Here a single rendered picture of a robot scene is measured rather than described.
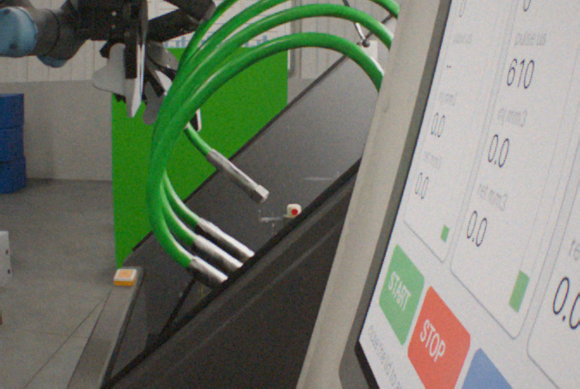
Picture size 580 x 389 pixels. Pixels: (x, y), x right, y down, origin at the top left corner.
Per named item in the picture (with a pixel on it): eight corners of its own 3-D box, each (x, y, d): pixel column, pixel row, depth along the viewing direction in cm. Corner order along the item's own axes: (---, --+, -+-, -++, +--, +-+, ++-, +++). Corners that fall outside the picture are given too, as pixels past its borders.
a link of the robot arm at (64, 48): (9, 39, 115) (49, -10, 111) (47, 38, 125) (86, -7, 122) (33, 74, 114) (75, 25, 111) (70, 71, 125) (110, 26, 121)
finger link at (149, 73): (172, 104, 106) (151, 61, 110) (180, 96, 105) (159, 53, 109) (149, 97, 102) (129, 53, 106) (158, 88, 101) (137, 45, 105)
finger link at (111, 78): (94, 117, 93) (95, 43, 92) (140, 116, 94) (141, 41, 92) (90, 120, 90) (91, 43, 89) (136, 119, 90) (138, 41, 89)
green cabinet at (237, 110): (275, 246, 517) (277, 47, 497) (285, 285, 433) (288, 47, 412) (133, 245, 510) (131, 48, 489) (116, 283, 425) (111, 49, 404)
